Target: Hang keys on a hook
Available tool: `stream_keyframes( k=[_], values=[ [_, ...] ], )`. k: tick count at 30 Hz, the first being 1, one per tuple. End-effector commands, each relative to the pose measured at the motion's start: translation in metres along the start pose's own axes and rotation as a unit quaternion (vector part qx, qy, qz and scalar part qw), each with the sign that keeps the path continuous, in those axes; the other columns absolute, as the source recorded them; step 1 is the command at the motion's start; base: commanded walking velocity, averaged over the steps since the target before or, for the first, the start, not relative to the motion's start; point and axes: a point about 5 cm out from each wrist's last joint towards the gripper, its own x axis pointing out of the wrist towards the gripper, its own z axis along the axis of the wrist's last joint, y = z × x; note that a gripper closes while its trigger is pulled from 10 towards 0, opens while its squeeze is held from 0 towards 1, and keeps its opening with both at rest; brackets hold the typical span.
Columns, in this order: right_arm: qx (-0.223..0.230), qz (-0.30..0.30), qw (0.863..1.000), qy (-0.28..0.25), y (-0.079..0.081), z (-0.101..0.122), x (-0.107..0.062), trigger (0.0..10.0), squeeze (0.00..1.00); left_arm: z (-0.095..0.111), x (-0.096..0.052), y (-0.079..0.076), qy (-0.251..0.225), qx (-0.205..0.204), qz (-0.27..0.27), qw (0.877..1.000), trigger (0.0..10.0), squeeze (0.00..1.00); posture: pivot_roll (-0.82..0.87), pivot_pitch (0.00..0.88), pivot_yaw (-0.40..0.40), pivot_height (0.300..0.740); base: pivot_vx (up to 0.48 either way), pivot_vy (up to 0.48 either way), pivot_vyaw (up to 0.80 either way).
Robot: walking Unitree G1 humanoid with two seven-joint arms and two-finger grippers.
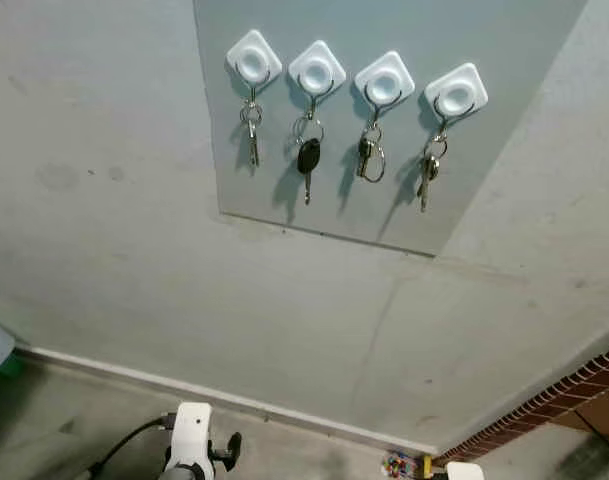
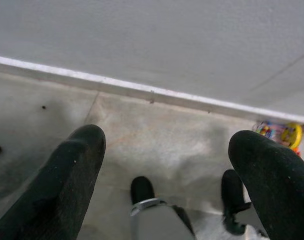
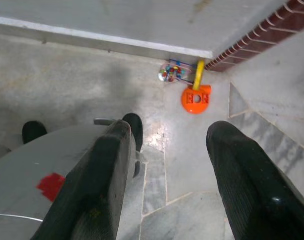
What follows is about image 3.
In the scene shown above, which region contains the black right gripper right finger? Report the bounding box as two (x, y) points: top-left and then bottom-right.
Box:
(206, 120), (304, 240)

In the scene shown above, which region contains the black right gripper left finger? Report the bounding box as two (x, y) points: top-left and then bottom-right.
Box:
(30, 119), (133, 240)

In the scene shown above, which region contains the grey robot right leg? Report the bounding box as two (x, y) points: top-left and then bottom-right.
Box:
(0, 118), (142, 240)

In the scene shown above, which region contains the black robot right foot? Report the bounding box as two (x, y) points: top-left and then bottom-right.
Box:
(121, 112), (144, 179)

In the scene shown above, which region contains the black robot foot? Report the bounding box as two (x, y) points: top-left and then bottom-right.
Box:
(21, 120), (48, 145)
(121, 112), (144, 179)

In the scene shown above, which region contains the black robot left foot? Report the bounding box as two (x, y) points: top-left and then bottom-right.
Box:
(21, 120), (48, 145)

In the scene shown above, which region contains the orange and yellow plastic toy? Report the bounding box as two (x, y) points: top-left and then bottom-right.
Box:
(180, 59), (212, 115)

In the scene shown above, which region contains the colourful bead toy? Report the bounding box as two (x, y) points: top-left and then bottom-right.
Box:
(158, 58), (196, 86)

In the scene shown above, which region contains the grey skirting board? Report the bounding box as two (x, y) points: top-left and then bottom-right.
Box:
(0, 15), (214, 60)

